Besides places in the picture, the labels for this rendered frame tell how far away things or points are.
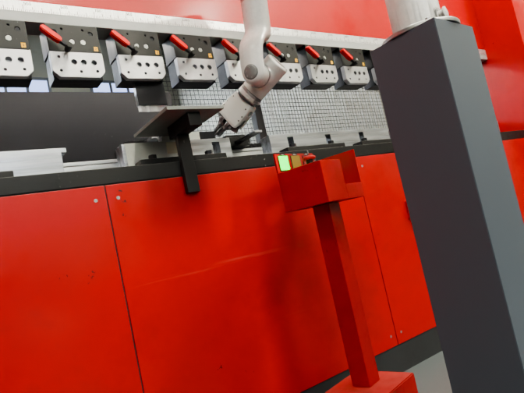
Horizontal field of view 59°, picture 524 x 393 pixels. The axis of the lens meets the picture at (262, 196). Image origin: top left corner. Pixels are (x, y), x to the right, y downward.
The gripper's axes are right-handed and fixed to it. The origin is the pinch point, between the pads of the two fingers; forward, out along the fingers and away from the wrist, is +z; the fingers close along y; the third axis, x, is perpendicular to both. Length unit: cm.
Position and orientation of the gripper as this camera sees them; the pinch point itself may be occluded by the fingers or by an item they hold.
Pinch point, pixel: (218, 131)
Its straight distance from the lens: 167.3
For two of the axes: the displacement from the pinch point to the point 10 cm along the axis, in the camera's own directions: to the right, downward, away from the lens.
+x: -4.2, 0.2, -9.1
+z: -6.6, 6.8, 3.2
